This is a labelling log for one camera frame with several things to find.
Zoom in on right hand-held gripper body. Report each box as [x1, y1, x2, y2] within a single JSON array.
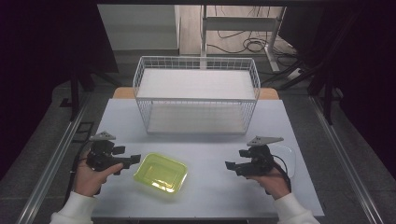
[[235, 135, 285, 178]]

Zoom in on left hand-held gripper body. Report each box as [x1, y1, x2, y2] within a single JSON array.
[[86, 131, 126, 175]]

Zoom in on white plastic container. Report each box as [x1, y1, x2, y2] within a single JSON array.
[[270, 143, 297, 179]]

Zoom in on green translucent plastic container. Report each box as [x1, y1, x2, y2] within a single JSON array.
[[133, 151, 189, 195]]

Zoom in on white wire basket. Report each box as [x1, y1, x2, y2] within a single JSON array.
[[132, 55, 262, 136]]

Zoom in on person's left hand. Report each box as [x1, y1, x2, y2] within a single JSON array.
[[73, 159, 124, 198]]

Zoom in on person's right hand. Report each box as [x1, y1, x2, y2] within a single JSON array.
[[246, 165, 292, 201]]

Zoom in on wooden table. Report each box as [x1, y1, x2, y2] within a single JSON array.
[[111, 86, 280, 101]]

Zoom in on black stand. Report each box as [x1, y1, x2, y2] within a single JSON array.
[[68, 60, 123, 122], [261, 7, 359, 126]]

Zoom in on white power strip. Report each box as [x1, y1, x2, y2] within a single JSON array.
[[285, 67, 304, 81]]

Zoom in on white cabinet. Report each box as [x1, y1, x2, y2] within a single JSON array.
[[96, 4, 182, 58]]

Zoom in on right hand-held gripper black cable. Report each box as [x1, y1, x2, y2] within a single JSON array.
[[271, 154, 293, 194]]

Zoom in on hand-held gripper black cable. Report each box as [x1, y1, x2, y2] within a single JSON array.
[[271, 154, 293, 194], [64, 140, 92, 207]]

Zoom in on left hand-held gripper black cable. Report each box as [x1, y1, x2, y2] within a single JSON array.
[[64, 140, 92, 207]]

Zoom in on aluminium rail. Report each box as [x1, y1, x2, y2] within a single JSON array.
[[307, 94, 387, 224], [15, 92, 92, 224]]

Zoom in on black cables on floor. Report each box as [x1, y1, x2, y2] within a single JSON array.
[[206, 5, 301, 68]]

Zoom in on white metal desk frame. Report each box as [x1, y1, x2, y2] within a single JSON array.
[[200, 5, 288, 74]]

